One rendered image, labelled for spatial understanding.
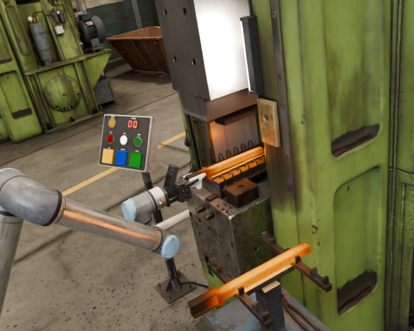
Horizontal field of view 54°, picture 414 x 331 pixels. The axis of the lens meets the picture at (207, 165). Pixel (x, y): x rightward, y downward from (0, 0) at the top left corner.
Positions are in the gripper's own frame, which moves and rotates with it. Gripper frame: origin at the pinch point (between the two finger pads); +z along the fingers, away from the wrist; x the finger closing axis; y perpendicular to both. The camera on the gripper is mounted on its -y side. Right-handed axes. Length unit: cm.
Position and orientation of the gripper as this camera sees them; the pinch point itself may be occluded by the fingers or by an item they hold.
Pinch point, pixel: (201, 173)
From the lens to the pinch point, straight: 173.5
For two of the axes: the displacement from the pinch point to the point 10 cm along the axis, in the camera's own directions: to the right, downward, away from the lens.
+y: 1.8, 8.8, 4.4
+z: 8.3, -3.8, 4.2
